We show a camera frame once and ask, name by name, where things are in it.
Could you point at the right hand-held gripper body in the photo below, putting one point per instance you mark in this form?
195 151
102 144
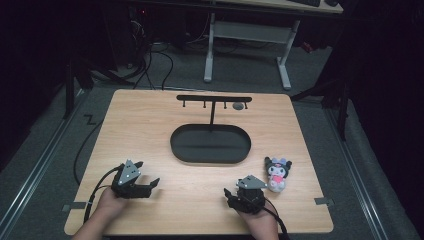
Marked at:
250 196

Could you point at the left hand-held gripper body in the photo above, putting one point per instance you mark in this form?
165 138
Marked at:
128 180

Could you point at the black and white plush toy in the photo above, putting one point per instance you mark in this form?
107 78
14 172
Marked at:
277 175

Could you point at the black hook rack with tray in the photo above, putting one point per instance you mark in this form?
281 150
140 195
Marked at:
210 145

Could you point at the person's right hand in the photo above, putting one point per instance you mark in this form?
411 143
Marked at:
261 220

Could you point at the person's left hand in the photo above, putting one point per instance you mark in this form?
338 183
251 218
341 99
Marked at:
110 203

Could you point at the grey tape strip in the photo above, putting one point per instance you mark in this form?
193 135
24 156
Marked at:
323 201
75 206

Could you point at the grey round table grommet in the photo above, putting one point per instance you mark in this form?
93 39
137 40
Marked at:
238 106

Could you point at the black metal stand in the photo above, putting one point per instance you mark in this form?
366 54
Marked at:
70 90
333 100

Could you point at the dark computer tower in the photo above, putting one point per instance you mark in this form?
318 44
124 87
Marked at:
137 33

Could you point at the small red object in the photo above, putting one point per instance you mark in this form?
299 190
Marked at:
307 47

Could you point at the white-legged wooden desk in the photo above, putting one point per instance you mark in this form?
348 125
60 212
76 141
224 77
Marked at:
253 31

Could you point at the black keyboard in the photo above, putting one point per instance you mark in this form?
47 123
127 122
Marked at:
305 2

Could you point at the black computer mouse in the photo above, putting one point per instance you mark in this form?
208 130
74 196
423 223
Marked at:
331 2

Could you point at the metal floor rail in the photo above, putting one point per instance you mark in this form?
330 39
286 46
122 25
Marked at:
358 180
36 170

